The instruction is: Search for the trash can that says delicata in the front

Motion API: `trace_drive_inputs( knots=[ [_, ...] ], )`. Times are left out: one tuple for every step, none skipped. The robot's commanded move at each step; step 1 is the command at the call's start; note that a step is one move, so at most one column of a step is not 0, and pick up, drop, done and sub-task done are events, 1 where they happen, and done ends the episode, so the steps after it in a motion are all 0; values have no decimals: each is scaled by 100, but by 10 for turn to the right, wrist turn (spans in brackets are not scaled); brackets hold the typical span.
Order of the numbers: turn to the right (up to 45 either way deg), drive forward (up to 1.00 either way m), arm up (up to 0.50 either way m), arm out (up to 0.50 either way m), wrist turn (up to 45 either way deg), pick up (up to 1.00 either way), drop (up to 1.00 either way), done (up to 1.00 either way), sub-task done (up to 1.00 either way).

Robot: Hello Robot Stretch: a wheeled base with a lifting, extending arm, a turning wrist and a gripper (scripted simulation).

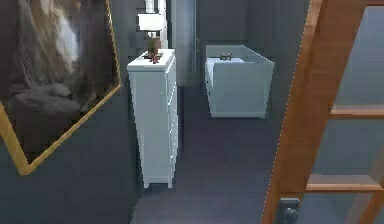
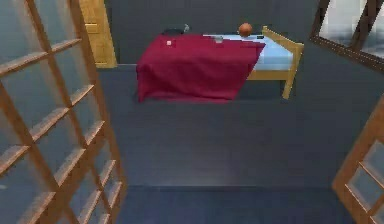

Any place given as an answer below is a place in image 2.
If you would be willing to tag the small grey object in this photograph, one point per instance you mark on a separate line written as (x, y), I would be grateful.
(218, 39)

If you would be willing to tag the light wooden bed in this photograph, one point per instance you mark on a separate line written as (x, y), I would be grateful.
(276, 55)

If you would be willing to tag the black curved object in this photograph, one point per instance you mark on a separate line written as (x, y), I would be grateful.
(174, 31)

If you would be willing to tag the dark red blanket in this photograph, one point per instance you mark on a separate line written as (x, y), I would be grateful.
(196, 66)

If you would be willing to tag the light wooden panelled door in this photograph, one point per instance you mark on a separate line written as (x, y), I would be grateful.
(98, 33)

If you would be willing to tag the orange basketball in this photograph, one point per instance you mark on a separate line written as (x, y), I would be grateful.
(245, 29)

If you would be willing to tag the dark framed window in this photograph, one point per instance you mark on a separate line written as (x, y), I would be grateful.
(350, 30)

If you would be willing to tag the small black flat object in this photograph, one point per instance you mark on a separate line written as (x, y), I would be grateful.
(260, 37)

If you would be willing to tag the wooden glass-paned room door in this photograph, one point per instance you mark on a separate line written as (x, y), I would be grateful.
(363, 173)
(50, 120)

